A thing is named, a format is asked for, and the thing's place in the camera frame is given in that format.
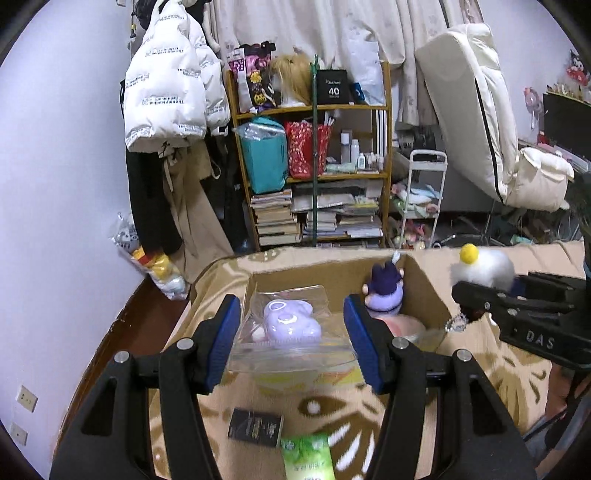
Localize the white trolley cart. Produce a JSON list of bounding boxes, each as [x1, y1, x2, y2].
[[397, 149, 448, 250]]

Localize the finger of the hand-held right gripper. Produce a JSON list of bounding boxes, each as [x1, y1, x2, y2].
[[510, 272, 587, 303], [451, 281, 573, 333]]

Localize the beige hanging garment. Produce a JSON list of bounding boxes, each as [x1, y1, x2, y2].
[[164, 143, 234, 282]]

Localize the black bag with colourful pins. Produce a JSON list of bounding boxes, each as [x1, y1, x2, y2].
[[228, 42, 280, 114]]

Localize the black hanging coat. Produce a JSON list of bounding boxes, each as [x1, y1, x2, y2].
[[126, 148, 183, 254]]

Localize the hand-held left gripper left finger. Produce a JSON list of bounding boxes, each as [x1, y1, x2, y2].
[[48, 294, 243, 480]]

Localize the cream recliner chair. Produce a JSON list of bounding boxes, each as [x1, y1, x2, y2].
[[414, 23, 575, 212]]

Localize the green pole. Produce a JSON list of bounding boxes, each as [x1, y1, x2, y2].
[[309, 54, 321, 245]]

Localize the white plastic bag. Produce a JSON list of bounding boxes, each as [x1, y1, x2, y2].
[[344, 37, 386, 106]]

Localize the black red mouse plush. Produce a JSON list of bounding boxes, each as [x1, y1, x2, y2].
[[566, 48, 589, 86]]

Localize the purple plush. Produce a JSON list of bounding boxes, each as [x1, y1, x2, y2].
[[226, 285, 363, 374]]

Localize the white fluffy plush yellow ears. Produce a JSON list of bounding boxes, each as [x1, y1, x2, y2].
[[445, 244, 517, 333]]

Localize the pile of books and papers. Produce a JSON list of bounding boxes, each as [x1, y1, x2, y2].
[[291, 182, 385, 241]]

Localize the wooden shelf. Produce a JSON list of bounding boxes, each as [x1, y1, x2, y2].
[[225, 60, 393, 250]]

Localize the blonde wig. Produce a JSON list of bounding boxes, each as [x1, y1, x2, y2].
[[269, 53, 311, 108]]

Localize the black box white print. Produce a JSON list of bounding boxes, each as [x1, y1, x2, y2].
[[316, 69, 350, 104]]

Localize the black monitor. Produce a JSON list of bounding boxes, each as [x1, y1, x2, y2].
[[542, 91, 591, 162]]

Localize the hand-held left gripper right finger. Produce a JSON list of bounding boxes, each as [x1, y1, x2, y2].
[[342, 294, 539, 480]]

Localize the red patterned bag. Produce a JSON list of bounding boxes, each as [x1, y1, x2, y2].
[[284, 121, 333, 180]]

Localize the stack of books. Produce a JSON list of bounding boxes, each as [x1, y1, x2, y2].
[[250, 189, 301, 247]]

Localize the pink fan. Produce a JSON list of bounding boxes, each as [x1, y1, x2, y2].
[[523, 87, 548, 134]]

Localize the small black box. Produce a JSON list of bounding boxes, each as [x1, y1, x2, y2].
[[228, 407, 284, 448]]

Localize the purple haired doll figure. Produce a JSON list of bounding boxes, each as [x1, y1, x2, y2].
[[362, 253, 407, 319]]

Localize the teal bag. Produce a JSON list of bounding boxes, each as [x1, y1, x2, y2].
[[238, 117, 289, 195]]

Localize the green packet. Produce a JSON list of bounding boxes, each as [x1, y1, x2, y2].
[[281, 433, 337, 480]]

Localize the pink swirl roll plush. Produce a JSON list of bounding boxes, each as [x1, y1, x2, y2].
[[383, 315, 428, 344]]

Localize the printed cardboard box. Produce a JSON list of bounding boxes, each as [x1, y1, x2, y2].
[[228, 249, 504, 393]]

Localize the row of cosmetic bottles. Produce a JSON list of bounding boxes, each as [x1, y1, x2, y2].
[[325, 131, 386, 175]]

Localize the light blue cloth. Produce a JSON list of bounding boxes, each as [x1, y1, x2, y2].
[[399, 185, 444, 204]]

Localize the white puffer jacket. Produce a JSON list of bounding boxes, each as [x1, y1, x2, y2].
[[124, 0, 230, 153]]

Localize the black hanging garment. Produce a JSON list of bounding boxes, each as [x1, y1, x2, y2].
[[203, 124, 252, 252]]

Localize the plastic bag of toys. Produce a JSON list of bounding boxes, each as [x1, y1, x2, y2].
[[111, 212, 190, 301]]

